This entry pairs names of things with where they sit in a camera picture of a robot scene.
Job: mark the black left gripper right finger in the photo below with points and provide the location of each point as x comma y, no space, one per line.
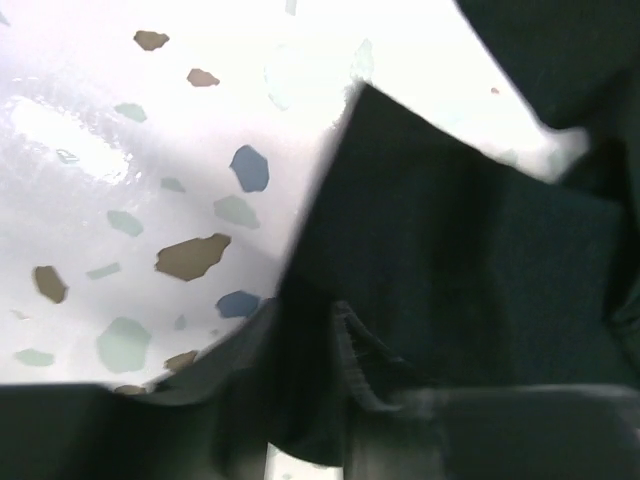
398,431

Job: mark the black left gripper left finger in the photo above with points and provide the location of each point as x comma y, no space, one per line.
205,422

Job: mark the black t-shirt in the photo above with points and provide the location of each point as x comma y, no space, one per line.
463,271

